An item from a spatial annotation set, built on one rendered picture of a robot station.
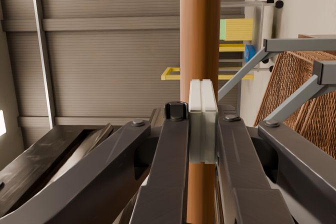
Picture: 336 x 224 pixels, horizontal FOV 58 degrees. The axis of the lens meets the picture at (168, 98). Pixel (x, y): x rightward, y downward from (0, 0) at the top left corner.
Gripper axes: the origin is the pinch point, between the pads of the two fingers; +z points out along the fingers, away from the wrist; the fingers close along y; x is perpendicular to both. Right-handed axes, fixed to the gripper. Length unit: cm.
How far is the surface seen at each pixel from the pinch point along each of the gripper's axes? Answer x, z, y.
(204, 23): 5.3, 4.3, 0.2
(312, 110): -31, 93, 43
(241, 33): -46, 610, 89
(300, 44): -7, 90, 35
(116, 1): 26, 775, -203
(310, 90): -10.1, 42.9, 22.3
